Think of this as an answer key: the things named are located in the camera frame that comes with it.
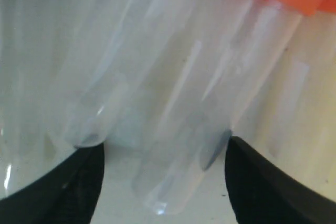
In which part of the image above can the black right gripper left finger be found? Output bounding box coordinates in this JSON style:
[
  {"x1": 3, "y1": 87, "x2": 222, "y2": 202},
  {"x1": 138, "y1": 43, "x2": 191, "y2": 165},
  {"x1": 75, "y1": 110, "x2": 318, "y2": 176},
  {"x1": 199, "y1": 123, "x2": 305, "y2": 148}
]
[{"x1": 1, "y1": 144, "x2": 104, "y2": 224}]

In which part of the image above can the cream plastic bin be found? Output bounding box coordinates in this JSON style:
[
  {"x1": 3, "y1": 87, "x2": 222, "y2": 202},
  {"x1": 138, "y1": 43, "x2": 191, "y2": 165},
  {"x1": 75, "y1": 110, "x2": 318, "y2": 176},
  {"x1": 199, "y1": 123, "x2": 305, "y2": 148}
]
[{"x1": 1, "y1": 0, "x2": 335, "y2": 223}]

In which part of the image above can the blue-capped tube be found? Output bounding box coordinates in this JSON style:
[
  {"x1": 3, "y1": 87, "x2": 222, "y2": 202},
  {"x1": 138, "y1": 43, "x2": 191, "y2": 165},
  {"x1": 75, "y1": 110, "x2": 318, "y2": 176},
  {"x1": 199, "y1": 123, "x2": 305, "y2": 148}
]
[{"x1": 62, "y1": 0, "x2": 211, "y2": 148}]

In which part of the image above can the orange-capped tube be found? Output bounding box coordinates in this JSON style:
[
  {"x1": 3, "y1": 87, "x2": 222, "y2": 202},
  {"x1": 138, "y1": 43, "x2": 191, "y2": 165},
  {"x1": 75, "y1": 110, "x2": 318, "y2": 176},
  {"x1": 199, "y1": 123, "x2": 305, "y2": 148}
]
[{"x1": 135, "y1": 0, "x2": 335, "y2": 215}]

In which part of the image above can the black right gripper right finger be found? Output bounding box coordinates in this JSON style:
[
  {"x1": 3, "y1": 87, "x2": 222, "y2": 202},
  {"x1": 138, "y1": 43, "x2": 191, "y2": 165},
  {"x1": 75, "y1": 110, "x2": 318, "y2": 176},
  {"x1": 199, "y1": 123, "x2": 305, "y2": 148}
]
[{"x1": 224, "y1": 136, "x2": 335, "y2": 223}]

